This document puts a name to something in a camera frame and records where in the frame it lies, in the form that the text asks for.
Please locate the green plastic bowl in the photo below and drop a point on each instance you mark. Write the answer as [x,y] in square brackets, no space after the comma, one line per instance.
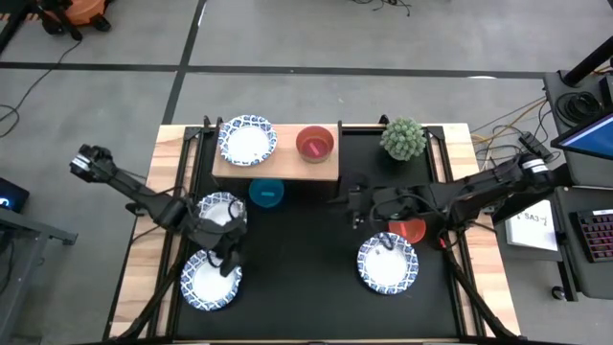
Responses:
[311,160]

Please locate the red plastic bowl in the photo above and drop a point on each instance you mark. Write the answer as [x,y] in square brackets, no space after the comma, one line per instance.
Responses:
[409,231]

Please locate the backlit keyboard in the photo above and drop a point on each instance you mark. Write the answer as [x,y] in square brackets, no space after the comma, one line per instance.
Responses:
[598,237]

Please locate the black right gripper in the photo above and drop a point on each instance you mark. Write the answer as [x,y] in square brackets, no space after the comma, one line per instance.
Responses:
[369,201]

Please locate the white paper sign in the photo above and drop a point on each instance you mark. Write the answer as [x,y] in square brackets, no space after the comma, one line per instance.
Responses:
[531,235]

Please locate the black power strip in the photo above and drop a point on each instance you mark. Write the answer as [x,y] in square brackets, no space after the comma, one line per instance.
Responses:
[535,146]

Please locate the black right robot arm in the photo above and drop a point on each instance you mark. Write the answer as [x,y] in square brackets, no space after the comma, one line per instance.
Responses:
[479,187]

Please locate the black pole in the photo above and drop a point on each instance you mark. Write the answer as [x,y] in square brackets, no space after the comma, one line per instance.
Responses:
[591,60]

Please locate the orange shop vacuum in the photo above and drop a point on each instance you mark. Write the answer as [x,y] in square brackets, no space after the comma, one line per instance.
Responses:
[79,12]

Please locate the black table mat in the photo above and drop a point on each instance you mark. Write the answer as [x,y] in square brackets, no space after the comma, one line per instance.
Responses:
[311,306]

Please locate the wooden shelf board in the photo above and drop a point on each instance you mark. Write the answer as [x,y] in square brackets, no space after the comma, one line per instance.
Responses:
[286,144]

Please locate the black device with blue light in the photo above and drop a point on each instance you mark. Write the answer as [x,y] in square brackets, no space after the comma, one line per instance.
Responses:
[14,191]

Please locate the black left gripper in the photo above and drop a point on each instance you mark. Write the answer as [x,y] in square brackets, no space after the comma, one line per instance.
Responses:
[225,235]

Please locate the black caster wheel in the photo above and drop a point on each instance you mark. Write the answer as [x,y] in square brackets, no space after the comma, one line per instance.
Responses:
[558,293]

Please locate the blue patterned paper plate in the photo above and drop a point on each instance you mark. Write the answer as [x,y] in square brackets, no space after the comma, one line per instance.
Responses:
[218,211]
[388,268]
[206,285]
[247,141]

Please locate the black shelf post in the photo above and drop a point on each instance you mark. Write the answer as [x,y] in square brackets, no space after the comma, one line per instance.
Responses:
[341,144]

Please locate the computer monitor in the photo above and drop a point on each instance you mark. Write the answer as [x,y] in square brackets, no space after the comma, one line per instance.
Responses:
[591,139]

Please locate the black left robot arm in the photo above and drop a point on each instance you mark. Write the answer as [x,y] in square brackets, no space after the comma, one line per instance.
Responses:
[143,196]

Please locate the grey metal desk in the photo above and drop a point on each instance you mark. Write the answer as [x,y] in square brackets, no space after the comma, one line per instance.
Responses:
[19,249]

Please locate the grey desk with keyboard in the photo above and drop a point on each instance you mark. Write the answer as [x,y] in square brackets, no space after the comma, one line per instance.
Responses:
[570,268]

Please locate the teal plastic bowl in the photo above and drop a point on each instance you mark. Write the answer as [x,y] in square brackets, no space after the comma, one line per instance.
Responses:
[266,194]

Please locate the green artificial succulent plant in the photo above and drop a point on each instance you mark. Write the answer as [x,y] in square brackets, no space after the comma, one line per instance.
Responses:
[403,139]

